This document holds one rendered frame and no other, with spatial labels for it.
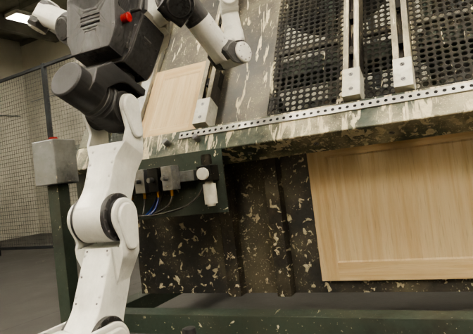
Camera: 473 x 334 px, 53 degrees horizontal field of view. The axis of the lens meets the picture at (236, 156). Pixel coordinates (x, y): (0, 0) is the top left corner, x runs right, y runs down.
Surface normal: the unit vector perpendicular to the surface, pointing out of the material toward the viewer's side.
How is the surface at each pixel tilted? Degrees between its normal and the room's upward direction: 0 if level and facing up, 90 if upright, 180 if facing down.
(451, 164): 90
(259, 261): 90
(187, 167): 90
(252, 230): 90
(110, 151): 64
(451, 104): 57
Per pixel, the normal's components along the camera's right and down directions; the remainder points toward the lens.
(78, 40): -0.44, -0.13
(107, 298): 0.90, -0.13
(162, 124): -0.42, -0.53
